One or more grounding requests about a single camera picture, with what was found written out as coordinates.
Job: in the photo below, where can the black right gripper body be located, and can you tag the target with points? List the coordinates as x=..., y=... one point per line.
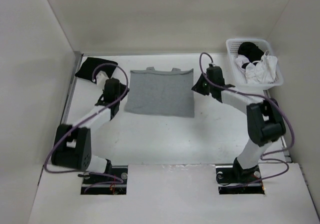
x=204, y=86

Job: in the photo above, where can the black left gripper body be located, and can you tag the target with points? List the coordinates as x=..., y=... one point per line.
x=118, y=96

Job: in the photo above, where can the grey tank top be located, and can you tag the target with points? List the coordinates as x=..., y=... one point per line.
x=161, y=93

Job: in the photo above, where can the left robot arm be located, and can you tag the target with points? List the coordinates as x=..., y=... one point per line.
x=73, y=142

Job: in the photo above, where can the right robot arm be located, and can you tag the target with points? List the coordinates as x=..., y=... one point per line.
x=265, y=125

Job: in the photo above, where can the folded black tank top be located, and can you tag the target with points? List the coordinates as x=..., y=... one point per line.
x=92, y=66

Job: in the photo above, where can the black tank top in basket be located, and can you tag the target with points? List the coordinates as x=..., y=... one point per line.
x=250, y=54

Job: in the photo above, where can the white tank top in basket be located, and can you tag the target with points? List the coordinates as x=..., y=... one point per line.
x=263, y=73

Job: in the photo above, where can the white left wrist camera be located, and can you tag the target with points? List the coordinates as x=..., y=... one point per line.
x=101, y=78

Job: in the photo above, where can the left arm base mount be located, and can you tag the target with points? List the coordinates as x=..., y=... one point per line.
x=115, y=184

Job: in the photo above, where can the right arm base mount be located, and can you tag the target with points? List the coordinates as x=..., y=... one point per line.
x=230, y=183

